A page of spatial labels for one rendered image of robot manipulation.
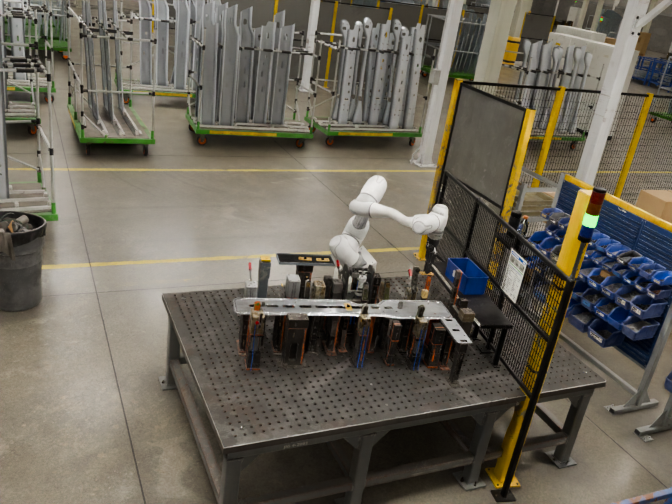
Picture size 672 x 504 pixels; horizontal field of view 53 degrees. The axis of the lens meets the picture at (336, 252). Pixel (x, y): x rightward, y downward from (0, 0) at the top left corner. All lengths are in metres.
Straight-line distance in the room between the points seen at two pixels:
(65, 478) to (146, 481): 0.46
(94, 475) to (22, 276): 2.05
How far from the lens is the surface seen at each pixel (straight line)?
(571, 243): 3.92
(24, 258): 5.77
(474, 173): 6.79
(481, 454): 4.50
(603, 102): 8.38
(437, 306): 4.40
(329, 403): 3.83
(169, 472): 4.37
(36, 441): 4.67
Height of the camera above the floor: 2.97
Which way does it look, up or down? 24 degrees down
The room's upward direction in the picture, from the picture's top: 9 degrees clockwise
